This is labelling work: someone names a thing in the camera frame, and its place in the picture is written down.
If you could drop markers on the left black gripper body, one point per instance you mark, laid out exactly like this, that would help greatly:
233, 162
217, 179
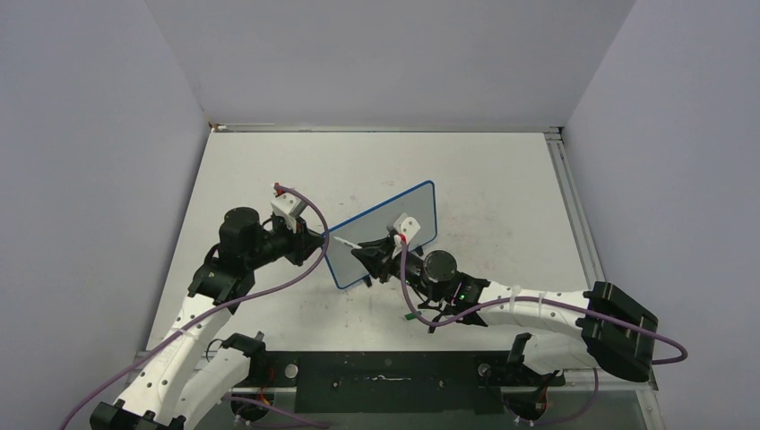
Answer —
280, 241

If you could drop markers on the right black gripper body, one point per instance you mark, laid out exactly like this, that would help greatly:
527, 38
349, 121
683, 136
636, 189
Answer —
389, 265

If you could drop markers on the blue framed whiteboard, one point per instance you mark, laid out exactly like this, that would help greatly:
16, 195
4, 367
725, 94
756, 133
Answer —
372, 224

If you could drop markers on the green capped marker pen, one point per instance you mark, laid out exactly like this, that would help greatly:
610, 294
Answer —
346, 243

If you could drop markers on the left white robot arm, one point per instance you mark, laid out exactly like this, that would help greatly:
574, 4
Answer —
169, 392

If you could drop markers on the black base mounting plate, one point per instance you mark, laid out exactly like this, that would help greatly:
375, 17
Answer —
395, 382

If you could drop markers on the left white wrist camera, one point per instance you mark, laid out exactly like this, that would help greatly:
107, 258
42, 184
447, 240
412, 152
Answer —
289, 207

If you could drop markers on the aluminium frame rail back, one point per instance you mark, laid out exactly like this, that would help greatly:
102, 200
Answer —
269, 128

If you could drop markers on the aluminium frame rail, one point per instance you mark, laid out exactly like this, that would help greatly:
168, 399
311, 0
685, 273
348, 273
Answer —
584, 241
269, 128

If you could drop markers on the aluminium frame rail right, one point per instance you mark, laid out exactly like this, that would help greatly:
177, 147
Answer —
584, 241

